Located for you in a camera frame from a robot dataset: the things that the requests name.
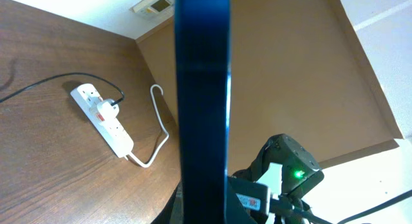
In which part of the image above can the black charging cable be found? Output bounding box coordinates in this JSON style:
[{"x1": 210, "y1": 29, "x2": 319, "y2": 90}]
[{"x1": 0, "y1": 72, "x2": 126, "y2": 106}]

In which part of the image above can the blue Galaxy smartphone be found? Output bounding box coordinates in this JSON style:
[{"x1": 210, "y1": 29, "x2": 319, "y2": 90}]
[{"x1": 174, "y1": 0, "x2": 231, "y2": 223}]

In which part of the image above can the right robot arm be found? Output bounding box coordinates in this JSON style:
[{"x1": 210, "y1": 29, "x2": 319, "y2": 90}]
[{"x1": 229, "y1": 134, "x2": 324, "y2": 223}]

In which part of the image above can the white charger plug adapter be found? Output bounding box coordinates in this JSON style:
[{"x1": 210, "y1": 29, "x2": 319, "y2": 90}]
[{"x1": 96, "y1": 99, "x2": 120, "y2": 121}]

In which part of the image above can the white power strip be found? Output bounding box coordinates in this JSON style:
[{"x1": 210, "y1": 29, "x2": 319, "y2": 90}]
[{"x1": 70, "y1": 84, "x2": 134, "y2": 158}]

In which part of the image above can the white power strip cord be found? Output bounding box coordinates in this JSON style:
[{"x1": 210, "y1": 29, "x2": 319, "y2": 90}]
[{"x1": 127, "y1": 84, "x2": 170, "y2": 169}]

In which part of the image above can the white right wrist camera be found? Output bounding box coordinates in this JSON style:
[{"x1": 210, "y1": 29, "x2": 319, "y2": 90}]
[{"x1": 229, "y1": 163, "x2": 283, "y2": 223}]

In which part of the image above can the white wall thermostat panel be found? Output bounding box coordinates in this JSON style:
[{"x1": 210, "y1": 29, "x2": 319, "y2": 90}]
[{"x1": 131, "y1": 0, "x2": 174, "y2": 17}]

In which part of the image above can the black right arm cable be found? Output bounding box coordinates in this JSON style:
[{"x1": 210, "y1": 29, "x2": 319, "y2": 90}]
[{"x1": 270, "y1": 189, "x2": 412, "y2": 224}]

